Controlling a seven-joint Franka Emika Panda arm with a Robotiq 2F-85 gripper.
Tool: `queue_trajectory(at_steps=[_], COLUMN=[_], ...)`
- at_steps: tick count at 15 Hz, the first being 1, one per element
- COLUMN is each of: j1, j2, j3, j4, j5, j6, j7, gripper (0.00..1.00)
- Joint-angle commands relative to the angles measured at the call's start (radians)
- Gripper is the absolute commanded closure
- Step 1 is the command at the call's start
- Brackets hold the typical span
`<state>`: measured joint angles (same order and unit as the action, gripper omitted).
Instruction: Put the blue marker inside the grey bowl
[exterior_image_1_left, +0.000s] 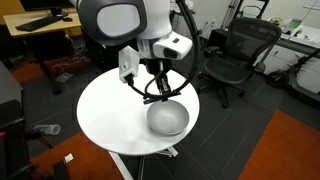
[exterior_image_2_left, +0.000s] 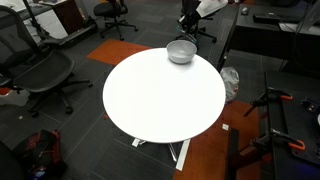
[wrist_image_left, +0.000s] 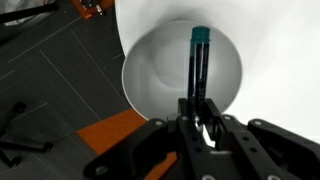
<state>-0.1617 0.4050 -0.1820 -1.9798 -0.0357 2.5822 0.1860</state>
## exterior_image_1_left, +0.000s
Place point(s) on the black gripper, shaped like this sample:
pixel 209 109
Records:
pixel 155 66

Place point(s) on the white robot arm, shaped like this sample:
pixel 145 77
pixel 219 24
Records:
pixel 150 20

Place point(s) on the grey bowl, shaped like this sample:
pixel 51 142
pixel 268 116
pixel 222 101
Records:
pixel 168 116

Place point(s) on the white cabinet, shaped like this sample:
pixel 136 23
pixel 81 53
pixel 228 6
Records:
pixel 181 26

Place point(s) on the black mesh office chair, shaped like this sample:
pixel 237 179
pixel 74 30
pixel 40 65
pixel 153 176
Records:
pixel 230 68

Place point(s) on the black box on floor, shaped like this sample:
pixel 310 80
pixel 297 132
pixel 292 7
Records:
pixel 218 38

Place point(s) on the black computer tower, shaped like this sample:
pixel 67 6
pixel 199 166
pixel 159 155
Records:
pixel 100 53

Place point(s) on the white table base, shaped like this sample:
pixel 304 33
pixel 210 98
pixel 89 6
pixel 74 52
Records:
pixel 120 165

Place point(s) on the grey power strip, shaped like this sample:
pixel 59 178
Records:
pixel 64 77

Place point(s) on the black tripod stand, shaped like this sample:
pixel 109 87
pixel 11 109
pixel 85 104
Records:
pixel 243 10

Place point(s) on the black computer mouse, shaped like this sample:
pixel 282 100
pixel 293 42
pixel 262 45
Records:
pixel 67 19

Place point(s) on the small white tag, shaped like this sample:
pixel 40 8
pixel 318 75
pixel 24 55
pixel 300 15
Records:
pixel 69 158

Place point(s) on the clear plastic bottle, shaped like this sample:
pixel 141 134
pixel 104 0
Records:
pixel 48 129

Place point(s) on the black electric scooter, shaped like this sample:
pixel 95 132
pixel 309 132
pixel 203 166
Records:
pixel 296 78

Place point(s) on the black keyboard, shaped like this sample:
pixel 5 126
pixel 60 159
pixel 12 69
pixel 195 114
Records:
pixel 40 23

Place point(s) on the green box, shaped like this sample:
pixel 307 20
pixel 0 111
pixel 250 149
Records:
pixel 295 23

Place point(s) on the black computer monitor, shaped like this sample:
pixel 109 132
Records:
pixel 43 4

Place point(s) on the white workbench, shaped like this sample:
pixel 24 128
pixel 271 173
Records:
pixel 305 40

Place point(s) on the wooden desk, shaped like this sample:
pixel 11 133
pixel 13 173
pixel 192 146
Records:
pixel 20 20

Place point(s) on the black equipment stand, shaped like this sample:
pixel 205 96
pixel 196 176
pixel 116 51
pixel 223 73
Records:
pixel 15 146

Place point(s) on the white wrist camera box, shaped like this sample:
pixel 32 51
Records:
pixel 128 65

